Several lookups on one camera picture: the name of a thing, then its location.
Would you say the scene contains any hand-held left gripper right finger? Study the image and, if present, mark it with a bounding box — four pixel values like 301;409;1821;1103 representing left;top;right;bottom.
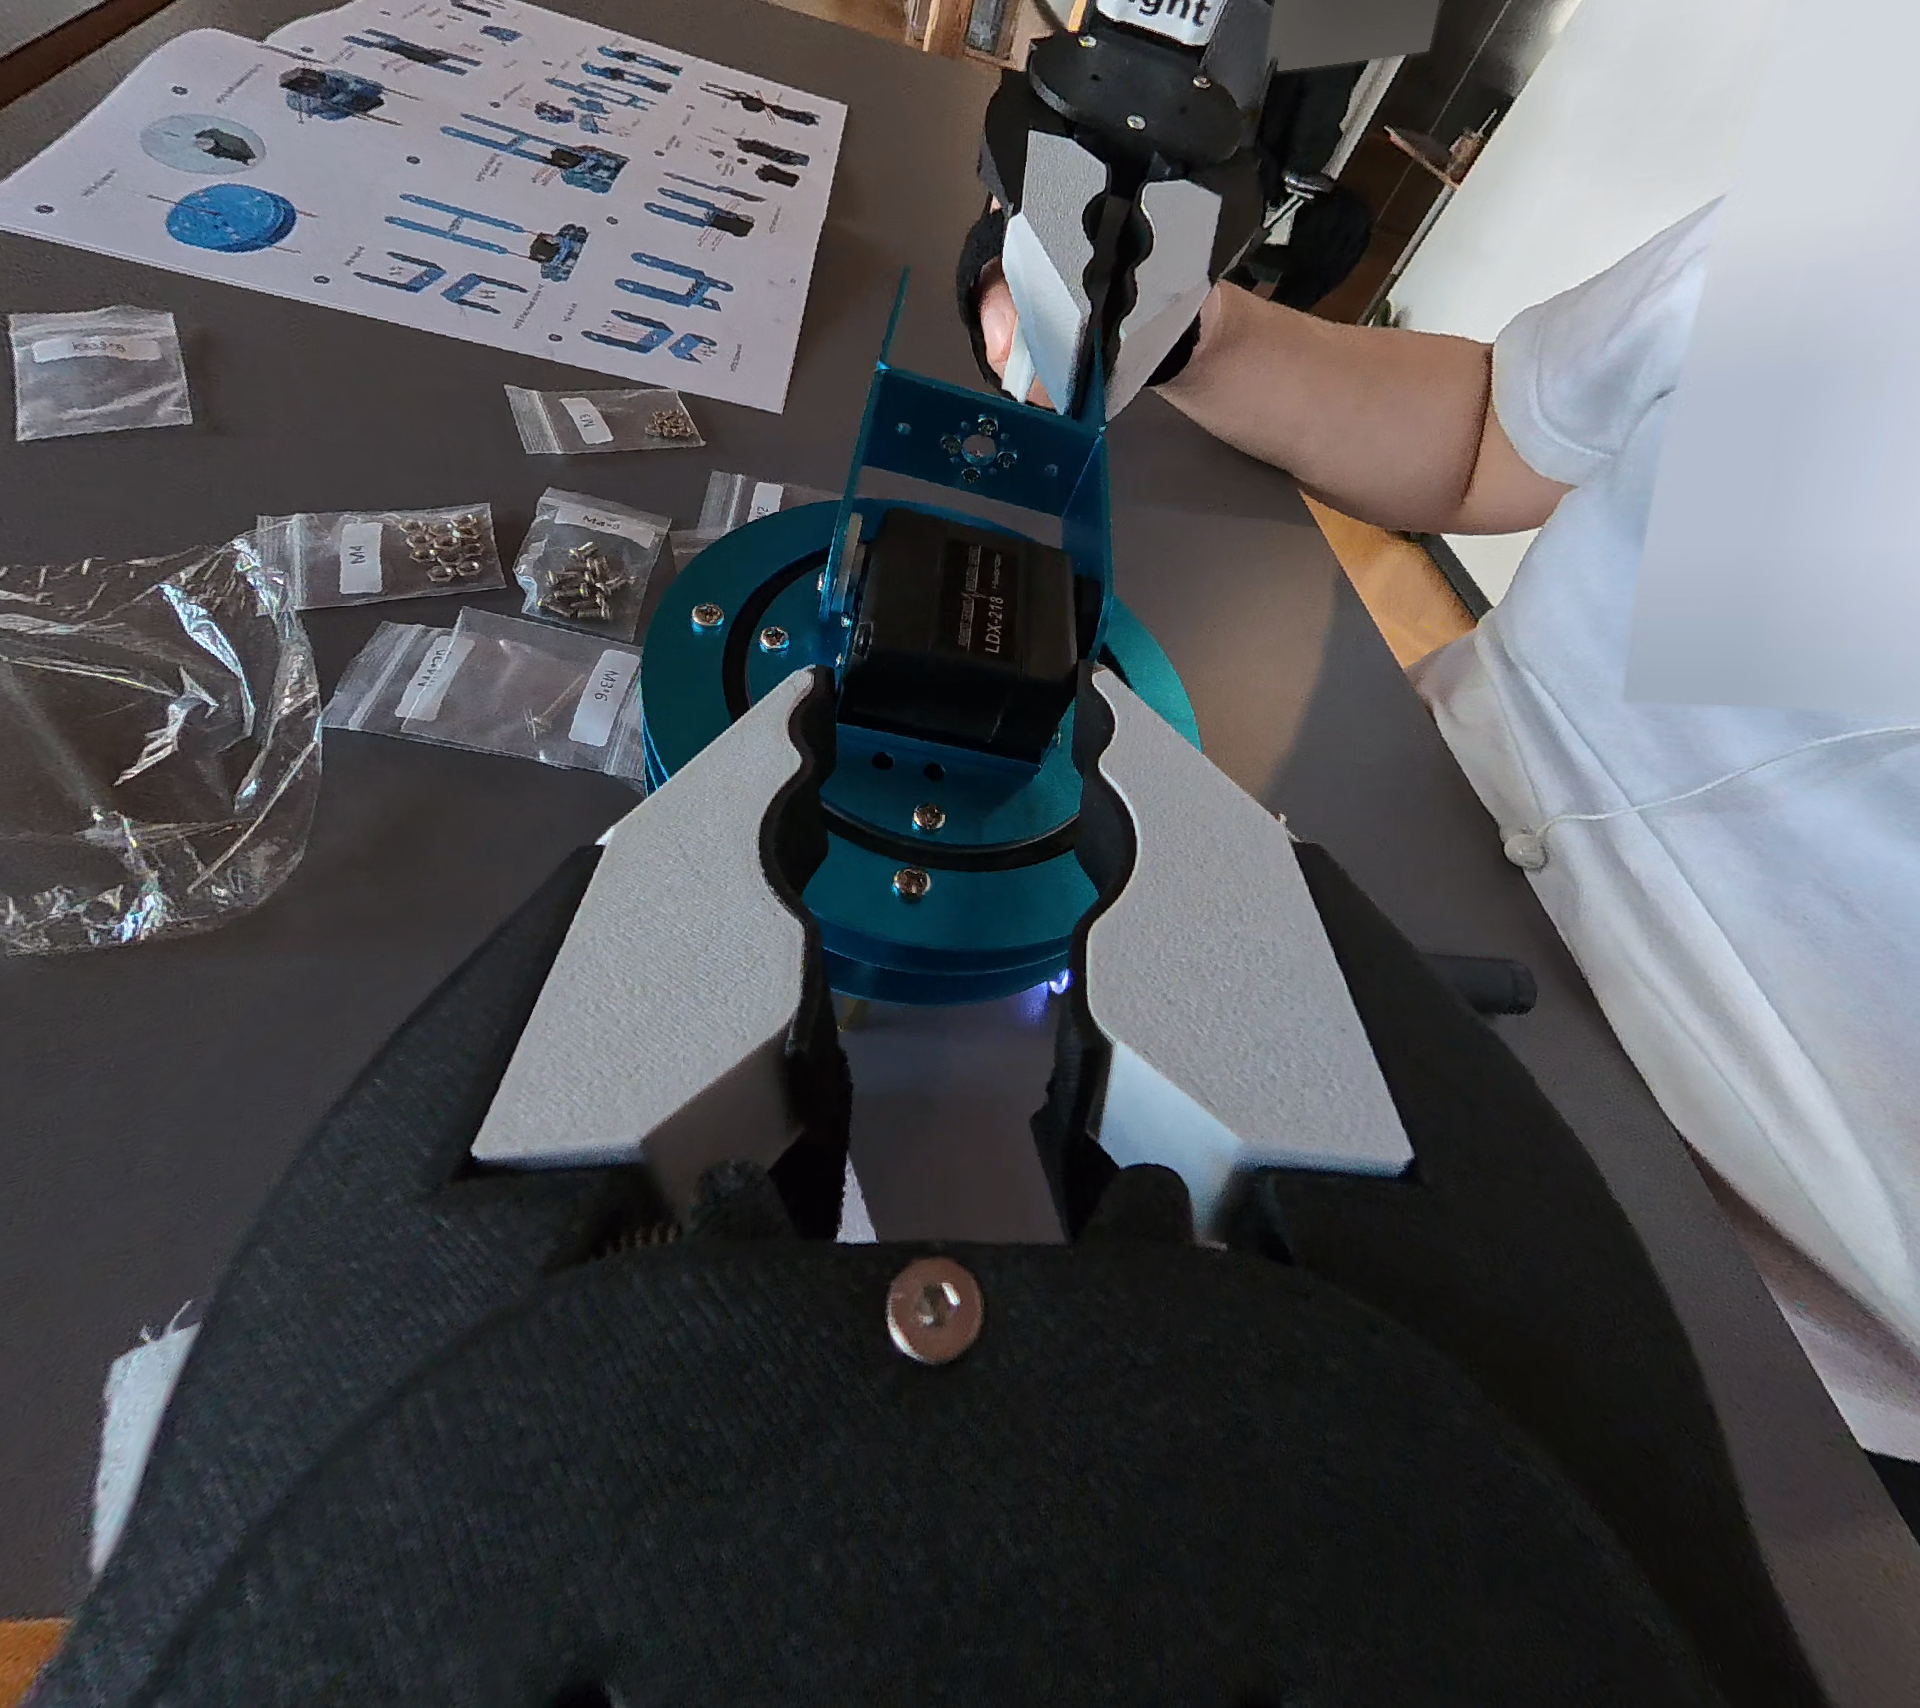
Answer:
1033;665;1423;1241

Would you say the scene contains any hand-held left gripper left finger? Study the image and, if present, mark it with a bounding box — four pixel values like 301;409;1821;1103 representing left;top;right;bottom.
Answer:
468;670;851;1241

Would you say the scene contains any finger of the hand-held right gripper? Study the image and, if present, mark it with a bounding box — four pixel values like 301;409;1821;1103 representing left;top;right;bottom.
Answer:
1102;171;1225;393
996;126;1142;419

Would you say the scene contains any blue toy robot arm base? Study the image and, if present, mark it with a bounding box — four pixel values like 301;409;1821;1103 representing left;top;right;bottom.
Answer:
643;268;1203;1036

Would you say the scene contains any person's right forearm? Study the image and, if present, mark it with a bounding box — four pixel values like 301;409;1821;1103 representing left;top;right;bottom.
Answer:
1185;273;1554;540

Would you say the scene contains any dark grey desk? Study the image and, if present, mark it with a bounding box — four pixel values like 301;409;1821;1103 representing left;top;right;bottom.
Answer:
0;0;1892;1708

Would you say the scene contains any person's right hand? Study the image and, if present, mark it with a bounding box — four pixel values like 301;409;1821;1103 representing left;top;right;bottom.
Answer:
972;264;1041;399

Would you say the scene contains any clear bag of thin pins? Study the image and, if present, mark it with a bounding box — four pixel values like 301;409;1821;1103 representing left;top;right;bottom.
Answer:
451;608;651;788
323;619;520;737

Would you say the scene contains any small clear zip bag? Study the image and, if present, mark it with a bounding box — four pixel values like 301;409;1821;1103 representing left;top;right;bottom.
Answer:
6;303;194;441
671;469;843;570

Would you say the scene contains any clear bag of metal screws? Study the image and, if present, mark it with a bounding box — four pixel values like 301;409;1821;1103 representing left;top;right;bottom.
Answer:
514;487;672;625

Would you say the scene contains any person's white shirt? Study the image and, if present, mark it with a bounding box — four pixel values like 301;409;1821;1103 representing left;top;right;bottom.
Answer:
1410;199;1920;1462

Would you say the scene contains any clear bag of small screws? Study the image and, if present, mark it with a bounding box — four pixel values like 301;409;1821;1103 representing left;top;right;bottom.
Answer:
505;384;709;460

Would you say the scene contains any clear bag of metal nuts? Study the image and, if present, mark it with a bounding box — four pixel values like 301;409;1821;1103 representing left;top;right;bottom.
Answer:
259;501;508;611

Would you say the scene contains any crumpled clear plastic wrap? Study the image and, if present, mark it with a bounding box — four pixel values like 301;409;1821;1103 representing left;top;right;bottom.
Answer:
0;537;324;960

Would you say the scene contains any printed instruction sheet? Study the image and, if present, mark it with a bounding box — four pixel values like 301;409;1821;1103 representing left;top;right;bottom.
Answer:
0;0;851;418

